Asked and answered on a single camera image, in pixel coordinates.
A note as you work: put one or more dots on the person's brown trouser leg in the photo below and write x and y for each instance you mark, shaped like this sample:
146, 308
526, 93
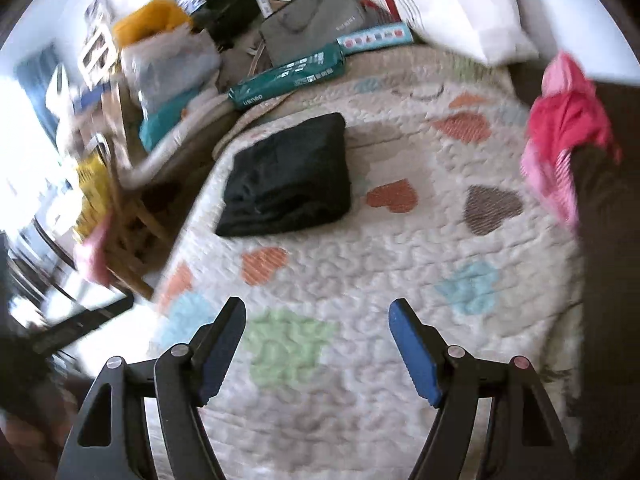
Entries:
610, 260

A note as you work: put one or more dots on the blue curtain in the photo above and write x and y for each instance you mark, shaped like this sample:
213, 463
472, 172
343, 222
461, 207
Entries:
37, 85

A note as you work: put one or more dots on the quilted heart-print blanket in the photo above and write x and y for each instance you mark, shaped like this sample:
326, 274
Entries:
380, 260

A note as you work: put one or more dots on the white shelf unit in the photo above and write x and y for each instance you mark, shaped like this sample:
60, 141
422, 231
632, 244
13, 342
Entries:
97, 40

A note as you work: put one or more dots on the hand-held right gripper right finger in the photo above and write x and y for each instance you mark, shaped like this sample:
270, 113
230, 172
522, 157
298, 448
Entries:
415, 350

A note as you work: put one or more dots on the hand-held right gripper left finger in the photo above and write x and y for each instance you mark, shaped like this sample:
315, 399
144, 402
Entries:
220, 355

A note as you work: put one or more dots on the brown paper bag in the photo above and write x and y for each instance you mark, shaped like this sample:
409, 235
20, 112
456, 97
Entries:
102, 120

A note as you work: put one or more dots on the yellow cushion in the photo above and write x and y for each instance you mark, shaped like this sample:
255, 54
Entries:
150, 20

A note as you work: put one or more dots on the teal folded cloth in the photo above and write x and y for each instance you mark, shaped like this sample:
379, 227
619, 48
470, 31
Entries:
165, 122

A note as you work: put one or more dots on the yellow printed bag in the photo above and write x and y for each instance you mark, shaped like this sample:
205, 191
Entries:
95, 195

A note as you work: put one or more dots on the white pillow with red stripes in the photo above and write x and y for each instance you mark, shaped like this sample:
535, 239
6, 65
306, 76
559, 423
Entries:
450, 5

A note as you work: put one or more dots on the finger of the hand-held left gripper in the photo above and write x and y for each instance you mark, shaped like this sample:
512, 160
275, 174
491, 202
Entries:
82, 325

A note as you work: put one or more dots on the black bag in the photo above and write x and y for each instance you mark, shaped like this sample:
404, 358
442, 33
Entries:
225, 10

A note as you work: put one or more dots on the pink striped sock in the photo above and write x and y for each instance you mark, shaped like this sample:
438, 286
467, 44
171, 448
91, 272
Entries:
565, 120

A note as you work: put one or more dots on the grey laptop bag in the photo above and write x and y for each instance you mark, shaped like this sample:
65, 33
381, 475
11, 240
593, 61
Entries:
315, 22

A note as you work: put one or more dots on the beige chair cushion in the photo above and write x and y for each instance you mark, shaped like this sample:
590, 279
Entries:
175, 147

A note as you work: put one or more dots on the long green cardboard box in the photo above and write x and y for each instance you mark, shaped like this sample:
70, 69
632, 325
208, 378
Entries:
285, 77

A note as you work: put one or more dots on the wooden chair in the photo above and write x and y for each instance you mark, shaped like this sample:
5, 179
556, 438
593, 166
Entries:
135, 230

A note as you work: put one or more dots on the light blue flat box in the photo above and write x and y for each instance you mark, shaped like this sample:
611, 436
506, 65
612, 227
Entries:
375, 37

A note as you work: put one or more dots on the clear plastic bag of clothes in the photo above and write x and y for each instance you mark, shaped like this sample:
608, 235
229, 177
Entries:
170, 67

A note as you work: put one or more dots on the black pants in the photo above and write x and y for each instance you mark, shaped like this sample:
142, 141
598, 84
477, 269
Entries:
285, 180

